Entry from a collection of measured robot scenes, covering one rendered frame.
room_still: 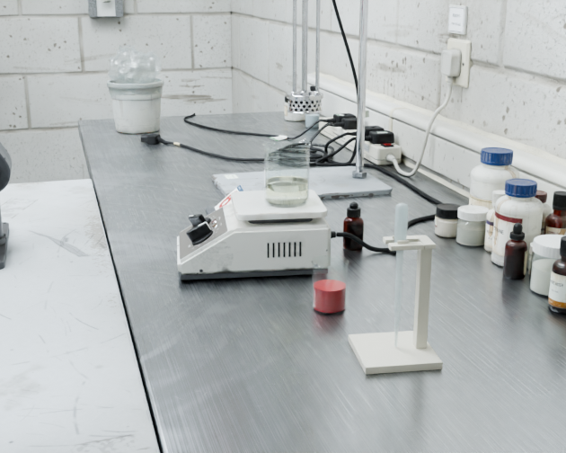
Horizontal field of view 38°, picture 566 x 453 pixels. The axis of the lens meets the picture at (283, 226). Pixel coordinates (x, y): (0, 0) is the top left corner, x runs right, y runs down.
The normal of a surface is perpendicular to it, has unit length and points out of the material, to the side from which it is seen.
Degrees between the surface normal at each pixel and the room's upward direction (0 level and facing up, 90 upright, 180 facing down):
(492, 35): 90
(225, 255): 90
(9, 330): 0
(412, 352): 0
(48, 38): 90
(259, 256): 90
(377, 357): 0
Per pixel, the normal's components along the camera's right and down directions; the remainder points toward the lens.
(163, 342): 0.00, -0.96
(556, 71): -0.96, 0.07
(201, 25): 0.27, 0.28
